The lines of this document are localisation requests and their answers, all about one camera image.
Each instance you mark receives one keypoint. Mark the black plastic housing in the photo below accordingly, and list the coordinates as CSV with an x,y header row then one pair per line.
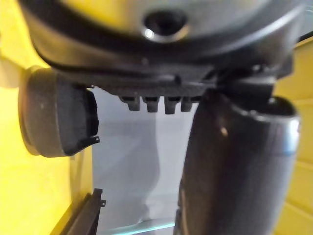
x,y
56,115
83,215

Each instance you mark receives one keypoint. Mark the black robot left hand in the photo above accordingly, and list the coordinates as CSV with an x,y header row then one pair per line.
x,y
234,159

